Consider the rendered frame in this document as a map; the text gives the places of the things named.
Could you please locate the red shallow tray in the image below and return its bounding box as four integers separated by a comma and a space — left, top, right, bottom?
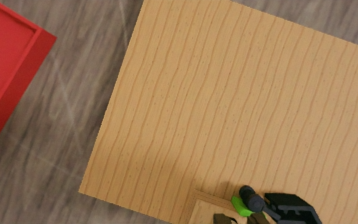
0, 3, 57, 132

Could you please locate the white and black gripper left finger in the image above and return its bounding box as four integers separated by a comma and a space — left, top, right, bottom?
213, 213, 232, 224

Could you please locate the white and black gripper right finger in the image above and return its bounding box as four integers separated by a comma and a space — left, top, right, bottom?
247, 213, 271, 224

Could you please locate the small light wooden block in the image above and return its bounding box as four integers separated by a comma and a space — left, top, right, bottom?
185, 189, 247, 224

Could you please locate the tan wooden bench board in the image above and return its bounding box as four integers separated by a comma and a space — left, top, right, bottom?
78, 0, 358, 224

